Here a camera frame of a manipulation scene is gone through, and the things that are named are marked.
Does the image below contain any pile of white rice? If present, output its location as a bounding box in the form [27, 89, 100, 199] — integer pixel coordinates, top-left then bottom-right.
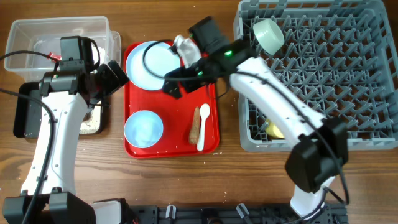
[80, 110, 101, 134]

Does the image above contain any red snack wrapper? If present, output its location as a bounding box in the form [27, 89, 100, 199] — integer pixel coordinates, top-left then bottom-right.
[48, 52, 62, 62]

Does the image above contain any small light blue plate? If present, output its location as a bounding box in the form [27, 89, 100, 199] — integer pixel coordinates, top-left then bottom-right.
[124, 110, 164, 149]

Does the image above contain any green bowl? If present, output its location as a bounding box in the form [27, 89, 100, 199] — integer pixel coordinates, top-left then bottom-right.
[253, 19, 285, 55]

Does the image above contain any yellow plastic cup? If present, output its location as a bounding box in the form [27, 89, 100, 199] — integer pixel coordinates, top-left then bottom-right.
[265, 119, 284, 139]

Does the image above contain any white napkin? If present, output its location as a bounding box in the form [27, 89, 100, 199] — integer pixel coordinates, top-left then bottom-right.
[91, 44, 109, 64]

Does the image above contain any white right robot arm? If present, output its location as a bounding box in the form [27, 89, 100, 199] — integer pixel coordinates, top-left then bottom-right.
[165, 36, 348, 221]

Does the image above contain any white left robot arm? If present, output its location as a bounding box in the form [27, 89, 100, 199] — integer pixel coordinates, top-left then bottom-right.
[3, 60, 133, 223]

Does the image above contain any clear plastic waste bin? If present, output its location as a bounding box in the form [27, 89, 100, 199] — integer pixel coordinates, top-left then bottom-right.
[4, 16, 121, 82]

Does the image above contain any black waste tray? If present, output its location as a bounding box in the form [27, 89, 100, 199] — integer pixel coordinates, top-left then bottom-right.
[13, 82, 105, 139]

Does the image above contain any grey dishwasher rack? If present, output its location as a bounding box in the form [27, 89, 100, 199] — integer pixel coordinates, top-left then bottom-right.
[234, 0, 397, 151]

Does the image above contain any red serving tray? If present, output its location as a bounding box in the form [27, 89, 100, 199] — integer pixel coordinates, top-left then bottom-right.
[123, 39, 221, 159]

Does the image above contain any large light blue plate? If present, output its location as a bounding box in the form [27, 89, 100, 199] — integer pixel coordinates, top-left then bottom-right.
[125, 40, 182, 91]

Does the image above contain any white plastic spoon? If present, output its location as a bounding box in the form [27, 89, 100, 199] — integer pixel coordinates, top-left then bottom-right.
[197, 103, 211, 151]

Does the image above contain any black mounting rail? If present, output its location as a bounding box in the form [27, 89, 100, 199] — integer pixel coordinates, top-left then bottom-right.
[130, 203, 349, 224]

